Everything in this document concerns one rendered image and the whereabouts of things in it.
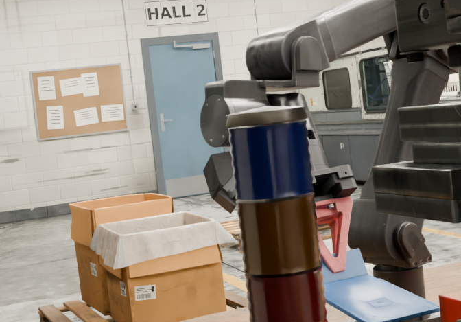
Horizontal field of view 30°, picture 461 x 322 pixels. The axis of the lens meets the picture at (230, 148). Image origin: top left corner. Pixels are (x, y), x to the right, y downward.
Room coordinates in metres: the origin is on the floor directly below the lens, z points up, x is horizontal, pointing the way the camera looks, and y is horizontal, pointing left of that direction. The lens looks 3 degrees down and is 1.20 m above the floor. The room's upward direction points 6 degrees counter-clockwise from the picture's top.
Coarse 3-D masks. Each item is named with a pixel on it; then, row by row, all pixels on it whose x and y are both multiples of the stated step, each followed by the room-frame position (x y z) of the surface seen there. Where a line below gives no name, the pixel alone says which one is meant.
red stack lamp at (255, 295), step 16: (304, 272) 0.40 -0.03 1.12; (320, 272) 0.40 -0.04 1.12; (256, 288) 0.40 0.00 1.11; (272, 288) 0.39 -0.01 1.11; (288, 288) 0.39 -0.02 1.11; (304, 288) 0.39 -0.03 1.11; (320, 288) 0.40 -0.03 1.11; (256, 304) 0.40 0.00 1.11; (272, 304) 0.39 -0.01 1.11; (288, 304) 0.39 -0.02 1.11; (304, 304) 0.39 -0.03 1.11; (320, 304) 0.40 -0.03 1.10; (256, 320) 0.40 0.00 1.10; (272, 320) 0.39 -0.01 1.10; (288, 320) 0.39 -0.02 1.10; (304, 320) 0.39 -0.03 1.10; (320, 320) 0.40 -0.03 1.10
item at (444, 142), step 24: (456, 48) 0.63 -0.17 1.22; (408, 120) 0.67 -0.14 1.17; (432, 120) 0.64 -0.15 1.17; (456, 120) 0.61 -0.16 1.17; (432, 144) 0.63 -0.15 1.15; (456, 144) 0.60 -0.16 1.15; (384, 168) 0.64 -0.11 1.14; (408, 168) 0.61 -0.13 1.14; (432, 168) 0.59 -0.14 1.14; (456, 168) 0.58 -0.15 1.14; (384, 192) 0.65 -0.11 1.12; (408, 192) 0.62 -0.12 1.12; (432, 192) 0.59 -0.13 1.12; (456, 192) 0.57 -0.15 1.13; (408, 216) 0.62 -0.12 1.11; (432, 216) 0.59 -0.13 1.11; (456, 216) 0.57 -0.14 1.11
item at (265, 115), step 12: (264, 108) 0.40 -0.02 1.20; (276, 108) 0.40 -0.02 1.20; (288, 108) 0.40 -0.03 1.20; (300, 108) 0.40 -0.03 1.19; (228, 120) 0.40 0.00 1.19; (240, 120) 0.40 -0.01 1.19; (252, 120) 0.39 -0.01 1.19; (264, 120) 0.39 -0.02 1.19; (276, 120) 0.39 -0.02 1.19; (288, 120) 0.39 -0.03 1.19
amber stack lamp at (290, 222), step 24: (312, 192) 0.41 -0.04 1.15; (240, 216) 0.40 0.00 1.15; (264, 216) 0.39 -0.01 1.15; (288, 216) 0.39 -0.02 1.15; (312, 216) 0.40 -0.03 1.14; (264, 240) 0.39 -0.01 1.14; (288, 240) 0.39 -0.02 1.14; (312, 240) 0.40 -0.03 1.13; (264, 264) 0.39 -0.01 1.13; (288, 264) 0.39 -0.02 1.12; (312, 264) 0.40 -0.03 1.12
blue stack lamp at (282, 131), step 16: (240, 128) 0.40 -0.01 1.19; (256, 128) 0.39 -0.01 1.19; (272, 128) 0.39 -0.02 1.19; (288, 128) 0.39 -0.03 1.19; (304, 128) 0.40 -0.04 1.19; (240, 144) 0.40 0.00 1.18; (256, 144) 0.39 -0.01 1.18; (272, 144) 0.39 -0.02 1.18; (288, 144) 0.39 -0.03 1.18; (304, 144) 0.40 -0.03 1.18; (240, 160) 0.40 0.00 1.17; (256, 160) 0.39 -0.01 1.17; (272, 160) 0.39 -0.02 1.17; (288, 160) 0.39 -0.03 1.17; (304, 160) 0.40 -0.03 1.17; (240, 176) 0.40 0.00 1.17; (256, 176) 0.39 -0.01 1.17; (272, 176) 0.39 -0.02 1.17; (288, 176) 0.39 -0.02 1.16; (304, 176) 0.40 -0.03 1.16; (240, 192) 0.40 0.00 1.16; (256, 192) 0.39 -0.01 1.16; (272, 192) 0.39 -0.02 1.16; (288, 192) 0.39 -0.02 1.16; (304, 192) 0.40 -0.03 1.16
